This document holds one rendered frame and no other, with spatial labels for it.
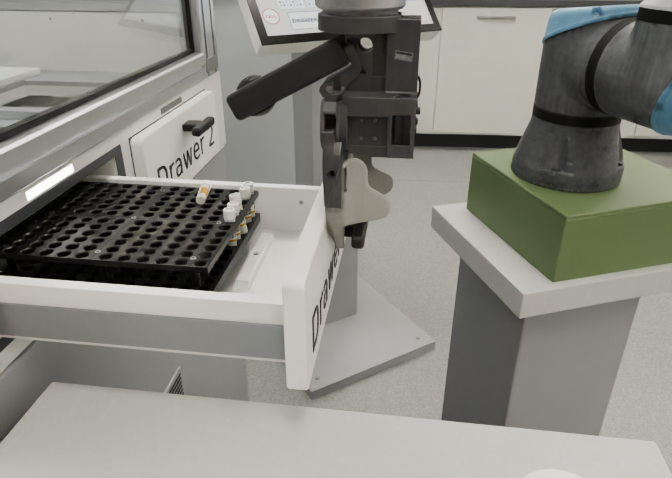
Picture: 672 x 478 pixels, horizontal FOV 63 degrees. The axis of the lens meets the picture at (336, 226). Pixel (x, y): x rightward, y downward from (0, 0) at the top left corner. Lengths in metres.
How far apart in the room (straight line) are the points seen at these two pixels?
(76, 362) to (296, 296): 0.36
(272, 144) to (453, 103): 1.56
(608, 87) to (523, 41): 2.83
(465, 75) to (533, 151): 2.73
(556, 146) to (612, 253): 0.16
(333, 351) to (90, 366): 1.10
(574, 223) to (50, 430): 0.62
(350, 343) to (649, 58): 1.31
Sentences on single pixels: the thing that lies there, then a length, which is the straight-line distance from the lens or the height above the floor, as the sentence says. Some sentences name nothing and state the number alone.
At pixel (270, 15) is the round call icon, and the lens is 1.35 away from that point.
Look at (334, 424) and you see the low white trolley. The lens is 0.54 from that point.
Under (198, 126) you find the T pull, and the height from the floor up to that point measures 0.91.
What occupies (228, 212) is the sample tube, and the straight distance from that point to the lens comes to 0.57.
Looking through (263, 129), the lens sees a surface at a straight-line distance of 2.29.
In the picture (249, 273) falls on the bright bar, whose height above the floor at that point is 0.85.
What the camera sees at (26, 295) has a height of 0.88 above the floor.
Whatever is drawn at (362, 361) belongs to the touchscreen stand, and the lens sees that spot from 1.72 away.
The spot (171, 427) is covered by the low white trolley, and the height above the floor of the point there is 0.76.
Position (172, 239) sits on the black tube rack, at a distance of 0.56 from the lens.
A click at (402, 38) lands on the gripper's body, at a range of 0.47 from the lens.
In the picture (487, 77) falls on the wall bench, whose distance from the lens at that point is 3.55.
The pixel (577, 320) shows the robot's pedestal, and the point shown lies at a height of 0.66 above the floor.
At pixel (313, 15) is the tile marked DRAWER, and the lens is 1.40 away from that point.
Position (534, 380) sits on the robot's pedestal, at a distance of 0.92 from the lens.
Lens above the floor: 1.15
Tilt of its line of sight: 27 degrees down
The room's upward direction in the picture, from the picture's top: straight up
